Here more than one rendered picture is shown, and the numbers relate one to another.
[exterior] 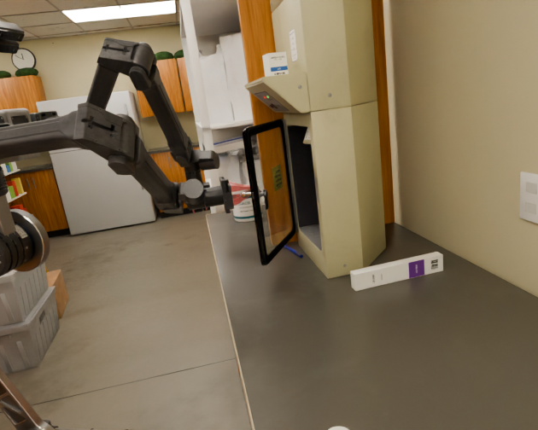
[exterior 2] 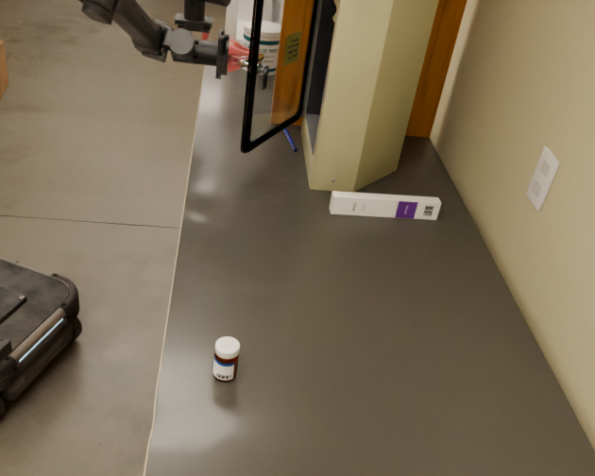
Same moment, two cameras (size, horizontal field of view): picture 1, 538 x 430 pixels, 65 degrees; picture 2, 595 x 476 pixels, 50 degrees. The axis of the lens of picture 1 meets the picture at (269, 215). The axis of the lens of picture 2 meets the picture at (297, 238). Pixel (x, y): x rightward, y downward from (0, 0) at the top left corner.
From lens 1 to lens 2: 40 cm
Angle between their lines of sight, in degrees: 19
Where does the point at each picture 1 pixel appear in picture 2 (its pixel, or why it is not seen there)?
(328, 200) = (334, 103)
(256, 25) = not seen: outside the picture
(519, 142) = (556, 113)
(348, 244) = (344, 159)
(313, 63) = not seen: outside the picture
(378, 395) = (290, 323)
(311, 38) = not seen: outside the picture
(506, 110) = (561, 70)
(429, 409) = (326, 347)
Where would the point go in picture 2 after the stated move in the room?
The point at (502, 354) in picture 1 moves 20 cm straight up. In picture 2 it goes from (424, 322) to (451, 237)
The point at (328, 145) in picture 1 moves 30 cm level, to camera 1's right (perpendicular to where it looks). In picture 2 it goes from (351, 40) to (489, 62)
